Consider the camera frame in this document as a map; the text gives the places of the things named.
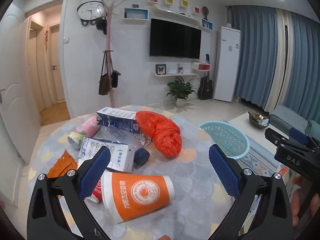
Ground long blue box shelf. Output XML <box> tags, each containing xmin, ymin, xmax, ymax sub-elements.
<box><xmin>122</xmin><ymin>8</ymin><xmax>150</xmax><ymax>22</ymax></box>

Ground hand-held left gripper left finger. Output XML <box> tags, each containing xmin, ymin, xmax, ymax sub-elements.
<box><xmin>26</xmin><ymin>145</ymin><xmax>112</xmax><ymax>240</ymax></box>

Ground green potted plant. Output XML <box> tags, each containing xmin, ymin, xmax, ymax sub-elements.
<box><xmin>166</xmin><ymin>76</ymin><xmax>198</xmax><ymax>107</ymax></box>

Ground hallway door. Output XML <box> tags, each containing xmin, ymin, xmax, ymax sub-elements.
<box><xmin>49</xmin><ymin>24</ymin><xmax>66</xmax><ymax>103</ymax></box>

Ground curved white wall shelf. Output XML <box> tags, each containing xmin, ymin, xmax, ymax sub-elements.
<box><xmin>150</xmin><ymin>4</ymin><xmax>213</xmax><ymax>30</ymax></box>

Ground black guitar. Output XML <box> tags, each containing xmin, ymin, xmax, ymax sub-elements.
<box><xmin>198</xmin><ymin>70</ymin><xmax>213</xmax><ymax>100</ymax></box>

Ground person's right hand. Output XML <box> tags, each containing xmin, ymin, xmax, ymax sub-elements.
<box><xmin>287</xmin><ymin>174</ymin><xmax>320</xmax><ymax>228</ymax></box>

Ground white coffee table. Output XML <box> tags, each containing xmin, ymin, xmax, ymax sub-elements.
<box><xmin>229</xmin><ymin>112</ymin><xmax>283</xmax><ymax>155</ymax></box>

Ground blue curtain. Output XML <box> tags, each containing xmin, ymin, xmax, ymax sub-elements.
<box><xmin>282</xmin><ymin>12</ymin><xmax>320</xmax><ymax>124</ymax></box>
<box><xmin>226</xmin><ymin>5</ymin><xmax>279</xmax><ymax>110</ymax></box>

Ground red and white wall box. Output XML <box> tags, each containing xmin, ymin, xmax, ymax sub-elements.
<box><xmin>191</xmin><ymin>62</ymin><xmax>210</xmax><ymax>72</ymax></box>

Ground white room door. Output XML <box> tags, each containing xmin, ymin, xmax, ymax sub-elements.
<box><xmin>0</xmin><ymin>11</ymin><xmax>42</xmax><ymax>165</ymax></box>

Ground orange paper cup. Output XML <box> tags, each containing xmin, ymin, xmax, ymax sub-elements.
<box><xmin>101</xmin><ymin>171</ymin><xmax>175</xmax><ymax>225</ymax></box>

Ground brown hanging bag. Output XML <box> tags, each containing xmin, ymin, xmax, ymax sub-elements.
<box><xmin>98</xmin><ymin>51</ymin><xmax>112</xmax><ymax>96</ymax></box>

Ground light blue plastic basket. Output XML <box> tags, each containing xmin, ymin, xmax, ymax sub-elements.
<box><xmin>199</xmin><ymin>121</ymin><xmax>250</xmax><ymax>160</ymax></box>

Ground orange plastic bag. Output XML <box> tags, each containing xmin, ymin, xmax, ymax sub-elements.
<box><xmin>135</xmin><ymin>111</ymin><xmax>182</xmax><ymax>158</ymax></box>

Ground small red cup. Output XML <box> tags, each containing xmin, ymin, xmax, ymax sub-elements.
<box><xmin>85</xmin><ymin>177</ymin><xmax>103</xmax><ymax>203</ymax></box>

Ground black hanging bag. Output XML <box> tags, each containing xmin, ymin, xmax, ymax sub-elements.
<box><xmin>111</xmin><ymin>70</ymin><xmax>122</xmax><ymax>88</ymax></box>

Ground panda wall clock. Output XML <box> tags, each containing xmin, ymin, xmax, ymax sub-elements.
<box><xmin>77</xmin><ymin>0</ymin><xmax>106</xmax><ymax>27</ymax></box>

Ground dark blue milk carton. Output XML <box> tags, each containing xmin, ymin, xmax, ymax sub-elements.
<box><xmin>96</xmin><ymin>107</ymin><xmax>141</xmax><ymax>134</ymax></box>

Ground beige curtain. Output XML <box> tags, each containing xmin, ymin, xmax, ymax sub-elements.
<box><xmin>264</xmin><ymin>9</ymin><xmax>294</xmax><ymax>113</ymax></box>

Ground low white wall shelf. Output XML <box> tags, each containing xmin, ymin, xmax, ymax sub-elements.
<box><xmin>151</xmin><ymin>72</ymin><xmax>199</xmax><ymax>78</ymax></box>

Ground orange snack packet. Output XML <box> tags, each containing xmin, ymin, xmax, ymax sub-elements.
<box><xmin>46</xmin><ymin>149</ymin><xmax>78</xmax><ymax>199</ymax></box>

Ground pink drink can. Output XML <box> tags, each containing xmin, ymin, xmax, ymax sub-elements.
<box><xmin>67</xmin><ymin>115</ymin><xmax>102</xmax><ymax>150</ymax></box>

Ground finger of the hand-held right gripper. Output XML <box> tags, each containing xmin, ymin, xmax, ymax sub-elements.
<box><xmin>289</xmin><ymin>128</ymin><xmax>320</xmax><ymax>153</ymax></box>
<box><xmin>265</xmin><ymin>127</ymin><xmax>290</xmax><ymax>146</ymax></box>

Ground dark bowl with small things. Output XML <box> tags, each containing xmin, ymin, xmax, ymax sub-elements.
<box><xmin>247</xmin><ymin>111</ymin><xmax>270</xmax><ymax>130</ymax></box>

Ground white and blue milk carton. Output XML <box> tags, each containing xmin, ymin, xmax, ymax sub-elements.
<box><xmin>78</xmin><ymin>137</ymin><xmax>137</xmax><ymax>173</ymax></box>

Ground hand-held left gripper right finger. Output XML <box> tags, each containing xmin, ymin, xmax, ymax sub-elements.
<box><xmin>207</xmin><ymin>144</ymin><xmax>294</xmax><ymax>240</ymax></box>

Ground black wall television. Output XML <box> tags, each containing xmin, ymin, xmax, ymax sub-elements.
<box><xmin>149</xmin><ymin>18</ymin><xmax>202</xmax><ymax>59</ymax></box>

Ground scallop patterned tablecloth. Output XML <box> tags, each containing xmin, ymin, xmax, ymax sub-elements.
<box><xmin>27</xmin><ymin>104</ymin><xmax>250</xmax><ymax>240</ymax></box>

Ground white heart-patterned paper bag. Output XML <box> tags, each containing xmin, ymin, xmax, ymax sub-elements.
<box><xmin>105</xmin><ymin>126</ymin><xmax>153</xmax><ymax>150</ymax></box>

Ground pink coat rack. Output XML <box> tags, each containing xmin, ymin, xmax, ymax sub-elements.
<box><xmin>96</xmin><ymin>0</ymin><xmax>123</xmax><ymax>108</ymax></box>

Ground dark blue small round container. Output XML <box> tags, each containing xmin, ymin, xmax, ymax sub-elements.
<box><xmin>134</xmin><ymin>148</ymin><xmax>150</xmax><ymax>169</ymax></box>

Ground teal sofa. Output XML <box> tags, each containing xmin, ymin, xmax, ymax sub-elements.
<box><xmin>269</xmin><ymin>104</ymin><xmax>320</xmax><ymax>140</ymax></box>

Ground blue patterned rug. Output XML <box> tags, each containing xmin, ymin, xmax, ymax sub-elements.
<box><xmin>240</xmin><ymin>135</ymin><xmax>288</xmax><ymax>180</ymax></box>

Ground white standing air conditioner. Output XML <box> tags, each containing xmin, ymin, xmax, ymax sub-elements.
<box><xmin>212</xmin><ymin>26</ymin><xmax>241</xmax><ymax>103</ymax></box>

